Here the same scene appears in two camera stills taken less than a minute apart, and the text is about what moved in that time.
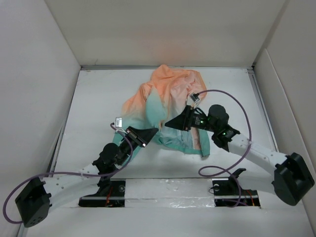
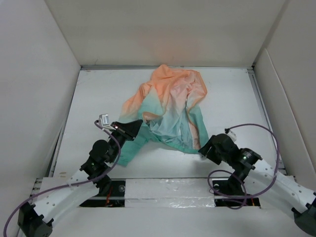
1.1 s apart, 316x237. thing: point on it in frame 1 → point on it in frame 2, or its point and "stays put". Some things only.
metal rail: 194,197 stays put
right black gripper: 183,121 → 204,150
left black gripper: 141,137 → 129,130
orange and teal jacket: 156,103 stays put
